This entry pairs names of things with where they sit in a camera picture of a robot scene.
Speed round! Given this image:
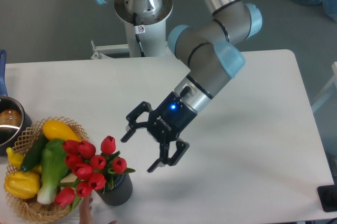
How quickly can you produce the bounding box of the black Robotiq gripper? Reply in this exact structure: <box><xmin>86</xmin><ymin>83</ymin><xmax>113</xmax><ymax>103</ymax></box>
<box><xmin>120</xmin><ymin>91</ymin><xmax>199</xmax><ymax>174</ymax></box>

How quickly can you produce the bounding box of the woven wicker basket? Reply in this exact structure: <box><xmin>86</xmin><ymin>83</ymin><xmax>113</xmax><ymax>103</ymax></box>
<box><xmin>5</xmin><ymin>116</ymin><xmax>88</xmax><ymax>223</ymax></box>

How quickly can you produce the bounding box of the green bok choy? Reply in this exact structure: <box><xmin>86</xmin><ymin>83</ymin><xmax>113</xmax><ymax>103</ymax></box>
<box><xmin>37</xmin><ymin>139</ymin><xmax>68</xmax><ymax>205</ymax></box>

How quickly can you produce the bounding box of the white frame at right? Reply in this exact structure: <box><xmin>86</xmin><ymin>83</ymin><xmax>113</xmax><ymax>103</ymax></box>
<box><xmin>311</xmin><ymin>62</ymin><xmax>336</xmax><ymax>113</ymax></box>

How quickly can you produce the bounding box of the dark grey ribbed vase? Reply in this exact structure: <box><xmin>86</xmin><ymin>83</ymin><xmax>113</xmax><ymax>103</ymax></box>
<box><xmin>96</xmin><ymin>174</ymin><xmax>133</xmax><ymax>207</ymax></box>

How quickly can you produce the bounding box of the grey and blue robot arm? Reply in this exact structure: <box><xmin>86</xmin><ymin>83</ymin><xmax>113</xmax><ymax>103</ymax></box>
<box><xmin>96</xmin><ymin>0</ymin><xmax>262</xmax><ymax>172</ymax></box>

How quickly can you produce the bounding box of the small yellow gourd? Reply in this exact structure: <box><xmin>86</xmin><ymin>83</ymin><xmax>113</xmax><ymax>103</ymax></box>
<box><xmin>6</xmin><ymin>147</ymin><xmax>43</xmax><ymax>174</ymax></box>

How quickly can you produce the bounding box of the dark pot with blue handle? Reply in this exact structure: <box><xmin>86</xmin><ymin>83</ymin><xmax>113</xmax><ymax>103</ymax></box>
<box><xmin>1</xmin><ymin>49</ymin><xmax>32</xmax><ymax>156</ymax></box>

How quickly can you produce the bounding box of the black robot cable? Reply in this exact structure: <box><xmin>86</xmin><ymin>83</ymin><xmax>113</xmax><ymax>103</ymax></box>
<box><xmin>133</xmin><ymin>12</ymin><xmax>146</xmax><ymax>58</ymax></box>

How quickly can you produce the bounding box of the yellow squash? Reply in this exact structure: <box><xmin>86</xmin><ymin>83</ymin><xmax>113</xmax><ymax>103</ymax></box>
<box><xmin>42</xmin><ymin>120</ymin><xmax>82</xmax><ymax>141</ymax></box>

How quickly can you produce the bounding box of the black device at table edge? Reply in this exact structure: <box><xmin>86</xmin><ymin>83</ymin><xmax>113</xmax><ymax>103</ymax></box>
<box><xmin>317</xmin><ymin>185</ymin><xmax>336</xmax><ymax>212</ymax></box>

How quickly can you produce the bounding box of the red tulip bouquet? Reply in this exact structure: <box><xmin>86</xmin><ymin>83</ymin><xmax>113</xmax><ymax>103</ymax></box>
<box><xmin>54</xmin><ymin>136</ymin><xmax>135</xmax><ymax>207</ymax></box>

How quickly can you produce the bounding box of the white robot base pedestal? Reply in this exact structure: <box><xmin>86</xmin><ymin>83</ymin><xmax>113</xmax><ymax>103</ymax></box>
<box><xmin>90</xmin><ymin>0</ymin><xmax>185</xmax><ymax>60</ymax></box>

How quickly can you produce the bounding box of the green cucumber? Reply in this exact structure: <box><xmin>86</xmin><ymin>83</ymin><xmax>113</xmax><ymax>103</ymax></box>
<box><xmin>20</xmin><ymin>133</ymin><xmax>49</xmax><ymax>172</ymax></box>

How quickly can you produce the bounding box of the yellow bell pepper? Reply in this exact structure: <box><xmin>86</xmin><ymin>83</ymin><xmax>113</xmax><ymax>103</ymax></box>
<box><xmin>4</xmin><ymin>171</ymin><xmax>40</xmax><ymax>199</ymax></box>

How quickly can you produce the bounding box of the person's hand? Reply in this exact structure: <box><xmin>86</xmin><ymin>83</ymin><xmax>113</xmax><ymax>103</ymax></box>
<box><xmin>79</xmin><ymin>194</ymin><xmax>101</xmax><ymax>224</ymax></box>

